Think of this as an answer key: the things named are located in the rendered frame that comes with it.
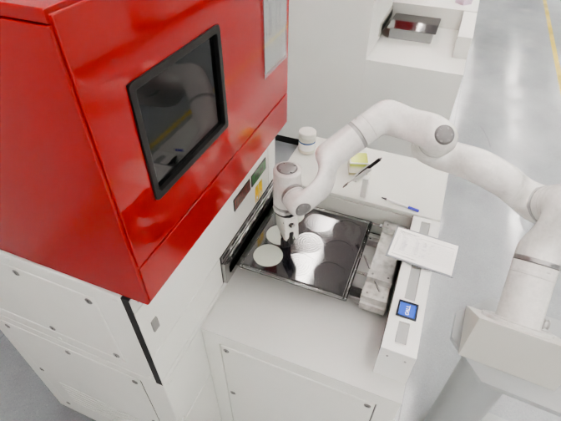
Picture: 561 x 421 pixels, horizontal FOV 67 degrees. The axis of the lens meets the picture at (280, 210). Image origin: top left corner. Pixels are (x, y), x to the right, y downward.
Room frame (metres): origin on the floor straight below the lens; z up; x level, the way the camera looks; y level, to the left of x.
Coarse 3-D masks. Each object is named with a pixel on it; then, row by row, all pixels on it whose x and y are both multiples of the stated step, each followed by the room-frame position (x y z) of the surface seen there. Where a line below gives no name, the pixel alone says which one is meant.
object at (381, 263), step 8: (384, 240) 1.04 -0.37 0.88; (384, 248) 1.00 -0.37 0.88; (376, 256) 0.96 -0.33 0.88; (384, 256) 0.96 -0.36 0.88; (376, 264) 0.93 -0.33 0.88; (384, 264) 0.93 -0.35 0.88; (392, 264) 0.93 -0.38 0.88; (384, 272) 0.89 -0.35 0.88; (392, 272) 0.89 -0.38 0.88; (368, 288) 0.83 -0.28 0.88; (376, 288) 0.83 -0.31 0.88; (384, 288) 0.83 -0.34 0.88; (360, 304) 0.77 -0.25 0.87; (368, 304) 0.77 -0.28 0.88; (376, 312) 0.75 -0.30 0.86
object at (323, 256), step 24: (312, 216) 1.14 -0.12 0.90; (336, 216) 1.14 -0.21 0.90; (264, 240) 1.02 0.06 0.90; (312, 240) 1.02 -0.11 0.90; (336, 240) 1.02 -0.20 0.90; (360, 240) 1.02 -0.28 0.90; (288, 264) 0.91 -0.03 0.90; (312, 264) 0.91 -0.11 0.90; (336, 264) 0.91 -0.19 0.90; (336, 288) 0.81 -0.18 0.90
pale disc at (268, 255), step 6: (264, 246) 0.99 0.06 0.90; (270, 246) 0.99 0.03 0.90; (276, 246) 0.99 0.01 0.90; (258, 252) 0.96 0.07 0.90; (264, 252) 0.96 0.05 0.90; (270, 252) 0.96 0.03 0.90; (276, 252) 0.96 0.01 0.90; (258, 258) 0.93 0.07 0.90; (264, 258) 0.93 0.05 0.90; (270, 258) 0.93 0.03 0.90; (276, 258) 0.93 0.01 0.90; (264, 264) 0.91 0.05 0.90; (270, 264) 0.91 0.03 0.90; (276, 264) 0.91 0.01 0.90
